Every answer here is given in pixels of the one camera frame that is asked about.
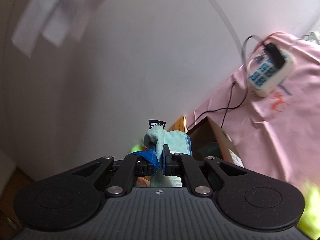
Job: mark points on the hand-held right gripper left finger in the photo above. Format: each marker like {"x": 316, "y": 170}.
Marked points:
{"x": 151, "y": 158}

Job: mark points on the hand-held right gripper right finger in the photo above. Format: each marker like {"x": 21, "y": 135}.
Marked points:
{"x": 167, "y": 161}

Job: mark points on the dark teal plush toy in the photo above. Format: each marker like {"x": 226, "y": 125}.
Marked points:
{"x": 172, "y": 141}

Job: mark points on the dark cardboard box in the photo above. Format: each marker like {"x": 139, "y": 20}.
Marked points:
{"x": 220, "y": 142}

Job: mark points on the yellow plush toy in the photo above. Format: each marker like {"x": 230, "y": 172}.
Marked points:
{"x": 312, "y": 210}

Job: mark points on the lime green plush toy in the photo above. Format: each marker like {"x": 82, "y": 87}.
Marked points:
{"x": 136, "y": 148}

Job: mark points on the black printed tag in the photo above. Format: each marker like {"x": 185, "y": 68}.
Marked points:
{"x": 157, "y": 124}

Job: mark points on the pink bed sheet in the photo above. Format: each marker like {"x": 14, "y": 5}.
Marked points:
{"x": 280, "y": 140}

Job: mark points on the white power strip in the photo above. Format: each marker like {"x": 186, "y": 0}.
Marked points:
{"x": 268, "y": 80}

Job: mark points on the black charger adapter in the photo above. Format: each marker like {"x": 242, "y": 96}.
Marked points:
{"x": 274, "y": 54}

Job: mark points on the white papers on wall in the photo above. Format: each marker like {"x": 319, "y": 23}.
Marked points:
{"x": 52, "y": 15}

